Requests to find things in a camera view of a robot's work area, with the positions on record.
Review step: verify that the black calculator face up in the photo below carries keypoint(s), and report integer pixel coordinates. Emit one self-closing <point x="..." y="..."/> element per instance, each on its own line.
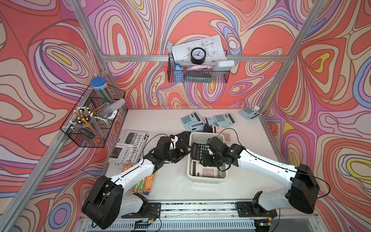
<point x="199" y="151"/>

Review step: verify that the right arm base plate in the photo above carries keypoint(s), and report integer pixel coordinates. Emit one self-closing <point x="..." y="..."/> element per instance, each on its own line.
<point x="249" y="210"/>

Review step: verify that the black round clock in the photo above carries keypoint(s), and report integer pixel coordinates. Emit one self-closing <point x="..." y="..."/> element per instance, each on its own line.
<point x="198" y="56"/>

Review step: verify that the blue lid pencil jar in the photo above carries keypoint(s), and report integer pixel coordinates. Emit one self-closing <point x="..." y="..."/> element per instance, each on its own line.
<point x="100" y="86"/>

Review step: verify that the newspaper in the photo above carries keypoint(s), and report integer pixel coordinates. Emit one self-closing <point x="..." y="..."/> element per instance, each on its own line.
<point x="129" y="147"/>

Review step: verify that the grey stapler in basket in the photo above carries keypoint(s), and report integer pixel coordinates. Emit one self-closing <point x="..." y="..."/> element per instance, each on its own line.
<point x="110" y="111"/>

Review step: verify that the colourful children's book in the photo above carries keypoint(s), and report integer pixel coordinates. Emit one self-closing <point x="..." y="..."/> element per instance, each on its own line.
<point x="145" y="185"/>

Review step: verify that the blue calculator far corner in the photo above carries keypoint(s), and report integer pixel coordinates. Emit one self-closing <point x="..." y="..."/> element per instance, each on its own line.
<point x="249" y="113"/>

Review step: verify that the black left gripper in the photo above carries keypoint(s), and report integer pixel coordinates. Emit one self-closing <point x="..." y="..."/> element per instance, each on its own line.
<point x="180" y="155"/>

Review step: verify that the black calculator under pile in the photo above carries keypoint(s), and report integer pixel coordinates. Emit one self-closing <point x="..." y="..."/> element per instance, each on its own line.
<point x="207" y="128"/>

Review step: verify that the white paper drawing sheet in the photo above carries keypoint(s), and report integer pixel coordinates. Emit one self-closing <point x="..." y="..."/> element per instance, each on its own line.
<point x="208" y="51"/>

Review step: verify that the black wire basket left wall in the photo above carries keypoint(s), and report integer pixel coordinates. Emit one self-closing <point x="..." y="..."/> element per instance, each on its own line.
<point x="93" y="101"/>

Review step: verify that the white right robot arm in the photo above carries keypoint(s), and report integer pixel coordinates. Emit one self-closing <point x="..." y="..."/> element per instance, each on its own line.
<point x="300" y="187"/>

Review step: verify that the black wire basket wall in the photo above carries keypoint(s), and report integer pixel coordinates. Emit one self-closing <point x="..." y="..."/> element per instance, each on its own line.
<point x="93" y="101"/>
<point x="181" y="74"/>

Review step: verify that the pink calculator behind box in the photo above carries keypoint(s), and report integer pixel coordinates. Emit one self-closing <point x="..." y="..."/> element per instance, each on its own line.
<point x="224" y="131"/>

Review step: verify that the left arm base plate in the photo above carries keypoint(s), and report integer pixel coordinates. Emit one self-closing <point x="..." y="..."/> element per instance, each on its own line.
<point x="148" y="210"/>

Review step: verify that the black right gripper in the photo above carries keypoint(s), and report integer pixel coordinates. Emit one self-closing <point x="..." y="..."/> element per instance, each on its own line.
<point x="206" y="162"/>

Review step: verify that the black wire basket back wall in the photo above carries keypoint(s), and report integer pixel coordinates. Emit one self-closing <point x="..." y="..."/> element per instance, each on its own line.
<point x="181" y="74"/>

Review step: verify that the pink calculator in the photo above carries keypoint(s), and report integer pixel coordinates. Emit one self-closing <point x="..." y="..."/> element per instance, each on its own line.
<point x="224" y="131"/>
<point x="197" y="170"/>

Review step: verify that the cream plastic storage box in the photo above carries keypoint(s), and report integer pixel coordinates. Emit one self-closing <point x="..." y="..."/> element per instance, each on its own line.
<point x="202" y="138"/>

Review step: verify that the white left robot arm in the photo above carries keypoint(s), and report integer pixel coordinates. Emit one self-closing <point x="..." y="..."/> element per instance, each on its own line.
<point x="106" y="200"/>

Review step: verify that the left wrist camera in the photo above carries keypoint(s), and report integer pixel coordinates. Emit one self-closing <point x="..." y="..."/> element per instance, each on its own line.
<point x="164" y="144"/>

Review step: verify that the white box in basket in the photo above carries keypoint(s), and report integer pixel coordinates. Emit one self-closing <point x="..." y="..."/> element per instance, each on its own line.
<point x="224" y="66"/>

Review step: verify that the clear cup of pencils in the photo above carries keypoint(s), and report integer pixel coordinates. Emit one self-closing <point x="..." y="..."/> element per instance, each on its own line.
<point x="84" y="121"/>

